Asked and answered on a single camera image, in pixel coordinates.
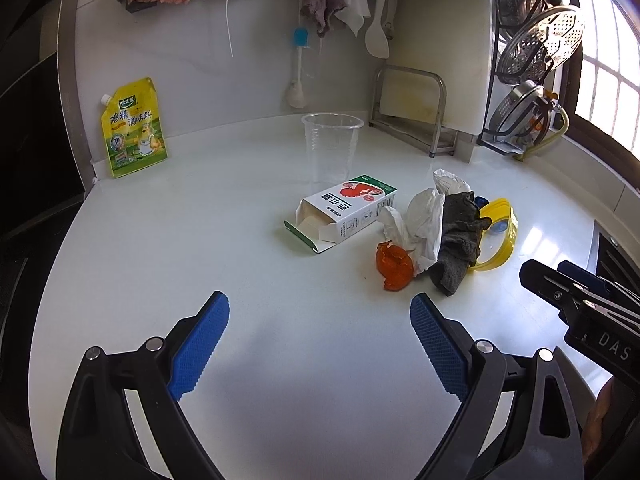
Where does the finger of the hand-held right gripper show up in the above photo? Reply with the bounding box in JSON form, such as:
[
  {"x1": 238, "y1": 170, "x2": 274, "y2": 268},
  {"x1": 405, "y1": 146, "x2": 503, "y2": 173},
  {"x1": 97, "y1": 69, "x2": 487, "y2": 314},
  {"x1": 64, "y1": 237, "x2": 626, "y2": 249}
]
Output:
[
  {"x1": 519, "y1": 259, "x2": 640, "y2": 333},
  {"x1": 556, "y1": 261, "x2": 640, "y2": 306}
]

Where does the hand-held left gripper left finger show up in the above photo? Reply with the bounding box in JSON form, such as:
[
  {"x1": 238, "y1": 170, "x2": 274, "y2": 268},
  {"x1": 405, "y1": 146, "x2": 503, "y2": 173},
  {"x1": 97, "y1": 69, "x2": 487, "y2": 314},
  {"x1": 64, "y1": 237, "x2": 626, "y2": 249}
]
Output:
[{"x1": 56, "y1": 290, "x2": 231, "y2": 480}]

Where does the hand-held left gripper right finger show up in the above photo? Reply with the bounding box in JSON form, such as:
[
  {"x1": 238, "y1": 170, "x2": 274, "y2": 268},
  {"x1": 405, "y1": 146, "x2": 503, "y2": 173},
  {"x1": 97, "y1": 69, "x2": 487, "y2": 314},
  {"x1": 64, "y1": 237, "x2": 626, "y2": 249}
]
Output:
[{"x1": 410, "y1": 293, "x2": 586, "y2": 480}]

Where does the orange peel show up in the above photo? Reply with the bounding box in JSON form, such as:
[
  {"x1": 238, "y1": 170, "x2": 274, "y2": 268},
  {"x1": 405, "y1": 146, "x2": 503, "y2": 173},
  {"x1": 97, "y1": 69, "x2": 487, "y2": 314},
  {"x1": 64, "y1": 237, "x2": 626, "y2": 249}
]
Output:
[{"x1": 376, "y1": 241, "x2": 415, "y2": 292}]

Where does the dark grey cloth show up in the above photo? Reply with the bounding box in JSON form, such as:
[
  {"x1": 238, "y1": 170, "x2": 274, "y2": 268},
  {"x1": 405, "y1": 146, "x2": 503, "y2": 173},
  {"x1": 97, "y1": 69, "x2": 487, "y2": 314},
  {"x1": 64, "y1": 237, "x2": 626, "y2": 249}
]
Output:
[{"x1": 427, "y1": 191, "x2": 493, "y2": 297}]

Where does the white tissue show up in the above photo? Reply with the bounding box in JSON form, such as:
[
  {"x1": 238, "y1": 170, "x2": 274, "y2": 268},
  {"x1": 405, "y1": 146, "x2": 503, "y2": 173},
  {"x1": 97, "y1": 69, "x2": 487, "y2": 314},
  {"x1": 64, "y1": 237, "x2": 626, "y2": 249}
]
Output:
[
  {"x1": 404, "y1": 187, "x2": 446, "y2": 278},
  {"x1": 378, "y1": 205, "x2": 418, "y2": 253}
]

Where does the clear plastic bag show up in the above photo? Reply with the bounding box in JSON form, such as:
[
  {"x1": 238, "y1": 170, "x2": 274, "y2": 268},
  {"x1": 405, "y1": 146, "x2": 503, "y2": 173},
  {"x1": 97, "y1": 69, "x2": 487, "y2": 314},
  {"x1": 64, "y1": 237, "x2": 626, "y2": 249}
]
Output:
[{"x1": 432, "y1": 169, "x2": 472, "y2": 196}]

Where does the white green carton box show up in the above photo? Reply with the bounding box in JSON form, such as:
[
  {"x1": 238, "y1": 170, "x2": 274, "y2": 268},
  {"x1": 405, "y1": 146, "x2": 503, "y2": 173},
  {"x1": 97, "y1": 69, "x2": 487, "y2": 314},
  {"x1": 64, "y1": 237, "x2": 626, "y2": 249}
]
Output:
[{"x1": 284, "y1": 174, "x2": 398, "y2": 255}]

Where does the person's right forearm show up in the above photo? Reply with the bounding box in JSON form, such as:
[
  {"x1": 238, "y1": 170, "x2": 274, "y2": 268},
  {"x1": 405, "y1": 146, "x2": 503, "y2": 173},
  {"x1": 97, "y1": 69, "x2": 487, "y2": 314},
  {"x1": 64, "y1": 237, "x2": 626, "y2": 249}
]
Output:
[{"x1": 582, "y1": 375, "x2": 640, "y2": 480}]

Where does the small steel pot lid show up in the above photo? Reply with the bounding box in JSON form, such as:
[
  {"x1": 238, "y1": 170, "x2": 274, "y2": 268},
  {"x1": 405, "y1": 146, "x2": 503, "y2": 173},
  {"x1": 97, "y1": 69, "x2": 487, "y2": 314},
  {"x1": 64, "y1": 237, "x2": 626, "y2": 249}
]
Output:
[{"x1": 487, "y1": 80, "x2": 558, "y2": 143}]

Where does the window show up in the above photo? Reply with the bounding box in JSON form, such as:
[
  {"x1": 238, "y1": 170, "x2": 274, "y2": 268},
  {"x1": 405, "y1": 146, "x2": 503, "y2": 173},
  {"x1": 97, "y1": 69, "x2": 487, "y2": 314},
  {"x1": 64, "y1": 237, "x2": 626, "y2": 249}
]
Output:
[{"x1": 565, "y1": 0, "x2": 640, "y2": 156}]

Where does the metal cutting board holder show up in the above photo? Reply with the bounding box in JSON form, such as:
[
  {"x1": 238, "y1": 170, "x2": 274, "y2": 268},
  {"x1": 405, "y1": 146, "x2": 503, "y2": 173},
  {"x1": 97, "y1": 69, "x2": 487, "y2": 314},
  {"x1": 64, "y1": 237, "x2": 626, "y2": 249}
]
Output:
[{"x1": 369, "y1": 65, "x2": 457, "y2": 158}]

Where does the clear plastic cup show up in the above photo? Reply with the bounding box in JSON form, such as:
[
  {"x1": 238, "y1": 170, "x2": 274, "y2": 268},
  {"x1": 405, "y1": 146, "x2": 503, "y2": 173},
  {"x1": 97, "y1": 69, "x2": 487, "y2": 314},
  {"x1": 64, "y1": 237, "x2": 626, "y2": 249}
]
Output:
[{"x1": 301, "y1": 112, "x2": 364, "y2": 188}]

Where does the small stained cutting board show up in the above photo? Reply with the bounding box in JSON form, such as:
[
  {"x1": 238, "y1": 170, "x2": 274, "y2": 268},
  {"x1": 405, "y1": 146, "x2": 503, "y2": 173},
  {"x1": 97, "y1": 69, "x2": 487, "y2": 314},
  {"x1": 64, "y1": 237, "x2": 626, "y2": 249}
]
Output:
[{"x1": 377, "y1": 67, "x2": 442, "y2": 125}]

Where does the yellow seasoning pouch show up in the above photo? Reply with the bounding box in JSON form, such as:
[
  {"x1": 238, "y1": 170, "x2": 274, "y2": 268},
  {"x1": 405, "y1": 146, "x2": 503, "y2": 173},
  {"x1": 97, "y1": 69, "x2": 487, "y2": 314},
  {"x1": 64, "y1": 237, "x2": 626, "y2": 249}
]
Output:
[{"x1": 100, "y1": 77, "x2": 168, "y2": 179}]

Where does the perforated steel steamer plate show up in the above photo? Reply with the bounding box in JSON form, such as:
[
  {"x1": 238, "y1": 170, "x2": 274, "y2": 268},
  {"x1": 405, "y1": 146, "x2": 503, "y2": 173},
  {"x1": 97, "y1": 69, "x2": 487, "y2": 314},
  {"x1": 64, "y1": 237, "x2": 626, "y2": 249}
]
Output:
[{"x1": 501, "y1": 6, "x2": 586, "y2": 86}]

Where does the large white cutting board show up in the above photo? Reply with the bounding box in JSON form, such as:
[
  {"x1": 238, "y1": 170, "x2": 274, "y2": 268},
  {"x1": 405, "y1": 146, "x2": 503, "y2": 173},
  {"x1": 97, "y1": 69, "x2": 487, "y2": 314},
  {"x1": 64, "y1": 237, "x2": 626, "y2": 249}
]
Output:
[{"x1": 395, "y1": 0, "x2": 496, "y2": 136}]

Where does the black kitchen appliance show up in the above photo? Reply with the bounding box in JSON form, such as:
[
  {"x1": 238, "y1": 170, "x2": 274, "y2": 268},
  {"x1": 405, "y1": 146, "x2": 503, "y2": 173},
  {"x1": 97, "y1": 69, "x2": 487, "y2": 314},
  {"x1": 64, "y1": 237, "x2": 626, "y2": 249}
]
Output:
[{"x1": 0, "y1": 50, "x2": 91, "y2": 241}]

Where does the white rice paddle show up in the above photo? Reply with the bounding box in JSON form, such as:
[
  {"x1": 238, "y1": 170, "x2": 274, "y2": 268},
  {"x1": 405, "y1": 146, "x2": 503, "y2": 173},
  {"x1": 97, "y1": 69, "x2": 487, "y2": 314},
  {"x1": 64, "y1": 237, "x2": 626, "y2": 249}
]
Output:
[{"x1": 364, "y1": 0, "x2": 391, "y2": 59}]

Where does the blue white bottle brush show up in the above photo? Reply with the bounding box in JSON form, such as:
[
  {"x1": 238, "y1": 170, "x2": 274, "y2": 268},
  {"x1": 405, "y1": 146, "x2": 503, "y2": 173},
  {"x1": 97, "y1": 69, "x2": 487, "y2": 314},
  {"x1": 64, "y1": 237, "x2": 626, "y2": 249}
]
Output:
[{"x1": 286, "y1": 27, "x2": 311, "y2": 108}]

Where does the white hanging cloth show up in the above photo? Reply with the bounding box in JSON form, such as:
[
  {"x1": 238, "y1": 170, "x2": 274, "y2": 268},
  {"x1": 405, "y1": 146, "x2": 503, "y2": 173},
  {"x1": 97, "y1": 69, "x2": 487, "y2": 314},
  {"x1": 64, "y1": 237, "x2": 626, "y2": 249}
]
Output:
[{"x1": 335, "y1": 0, "x2": 372, "y2": 37}]

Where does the purple grey hanging cloth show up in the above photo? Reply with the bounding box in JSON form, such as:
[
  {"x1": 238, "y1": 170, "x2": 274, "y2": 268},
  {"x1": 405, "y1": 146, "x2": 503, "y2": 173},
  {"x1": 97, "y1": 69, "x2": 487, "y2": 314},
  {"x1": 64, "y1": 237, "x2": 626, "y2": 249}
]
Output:
[{"x1": 300, "y1": 0, "x2": 348, "y2": 37}]

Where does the yellow hose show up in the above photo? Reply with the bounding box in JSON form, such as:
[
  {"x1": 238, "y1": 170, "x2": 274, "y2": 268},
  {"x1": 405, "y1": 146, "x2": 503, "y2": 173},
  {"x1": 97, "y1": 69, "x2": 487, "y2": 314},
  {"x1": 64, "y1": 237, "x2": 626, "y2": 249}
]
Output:
[{"x1": 517, "y1": 105, "x2": 571, "y2": 163}]

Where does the black wire dish rack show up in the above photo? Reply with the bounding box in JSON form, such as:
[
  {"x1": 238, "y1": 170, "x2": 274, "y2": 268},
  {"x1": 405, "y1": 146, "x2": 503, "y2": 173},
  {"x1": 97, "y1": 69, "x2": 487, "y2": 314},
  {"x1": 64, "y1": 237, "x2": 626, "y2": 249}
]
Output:
[{"x1": 477, "y1": 0, "x2": 586, "y2": 153}]

